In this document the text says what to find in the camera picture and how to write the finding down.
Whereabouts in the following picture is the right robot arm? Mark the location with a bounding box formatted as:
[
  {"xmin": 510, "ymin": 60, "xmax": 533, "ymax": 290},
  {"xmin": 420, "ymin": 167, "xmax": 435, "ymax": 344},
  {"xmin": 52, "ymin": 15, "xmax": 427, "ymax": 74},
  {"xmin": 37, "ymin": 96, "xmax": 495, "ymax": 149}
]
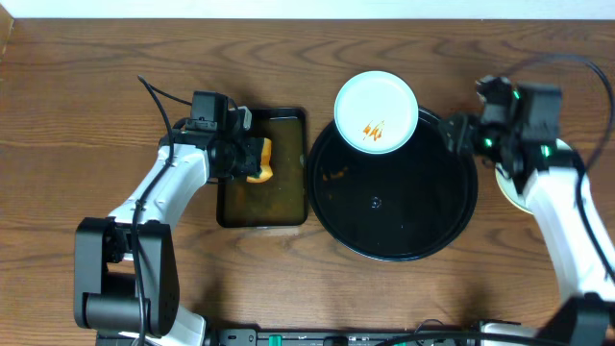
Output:
[{"xmin": 439, "ymin": 76, "xmax": 614, "ymax": 345}]

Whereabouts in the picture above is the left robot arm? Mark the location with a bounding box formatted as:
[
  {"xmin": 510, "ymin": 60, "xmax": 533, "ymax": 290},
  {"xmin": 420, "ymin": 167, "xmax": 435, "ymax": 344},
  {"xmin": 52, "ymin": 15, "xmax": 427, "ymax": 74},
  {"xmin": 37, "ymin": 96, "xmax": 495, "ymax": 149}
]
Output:
[{"xmin": 73, "ymin": 93, "xmax": 271, "ymax": 345}]

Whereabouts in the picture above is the black rectangular water tray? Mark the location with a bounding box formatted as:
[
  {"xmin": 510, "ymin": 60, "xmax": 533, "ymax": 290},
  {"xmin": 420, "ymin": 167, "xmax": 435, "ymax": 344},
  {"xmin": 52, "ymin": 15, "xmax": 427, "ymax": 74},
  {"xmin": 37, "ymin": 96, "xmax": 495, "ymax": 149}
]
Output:
[{"xmin": 216, "ymin": 108, "xmax": 308, "ymax": 228}]

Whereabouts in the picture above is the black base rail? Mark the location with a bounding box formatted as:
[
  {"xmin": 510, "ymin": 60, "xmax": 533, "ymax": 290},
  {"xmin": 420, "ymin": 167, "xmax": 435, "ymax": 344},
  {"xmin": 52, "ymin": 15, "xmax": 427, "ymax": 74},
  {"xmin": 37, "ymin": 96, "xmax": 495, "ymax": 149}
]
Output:
[{"xmin": 206, "ymin": 326, "xmax": 486, "ymax": 346}]

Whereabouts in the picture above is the round black serving tray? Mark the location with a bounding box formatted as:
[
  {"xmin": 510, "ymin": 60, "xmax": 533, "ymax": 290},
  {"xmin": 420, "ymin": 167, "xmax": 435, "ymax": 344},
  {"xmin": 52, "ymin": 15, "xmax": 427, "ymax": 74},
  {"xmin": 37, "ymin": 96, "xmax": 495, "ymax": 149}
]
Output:
[{"xmin": 307, "ymin": 109, "xmax": 479, "ymax": 261}]

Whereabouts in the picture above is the light blue plate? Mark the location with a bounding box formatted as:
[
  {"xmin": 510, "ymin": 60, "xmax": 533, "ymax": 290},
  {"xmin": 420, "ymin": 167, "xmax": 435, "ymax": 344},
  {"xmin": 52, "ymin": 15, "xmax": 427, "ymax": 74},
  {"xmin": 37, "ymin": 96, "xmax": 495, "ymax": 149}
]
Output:
[
  {"xmin": 496, "ymin": 139, "xmax": 578, "ymax": 219},
  {"xmin": 333, "ymin": 71, "xmax": 419, "ymax": 155}
]

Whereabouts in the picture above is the yellow green scrub sponge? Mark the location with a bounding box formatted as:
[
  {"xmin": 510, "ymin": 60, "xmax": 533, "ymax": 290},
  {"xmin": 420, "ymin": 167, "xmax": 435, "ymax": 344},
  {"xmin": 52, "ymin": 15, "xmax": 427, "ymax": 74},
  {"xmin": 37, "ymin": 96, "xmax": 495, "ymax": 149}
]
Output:
[{"xmin": 246, "ymin": 137, "xmax": 273, "ymax": 184}]

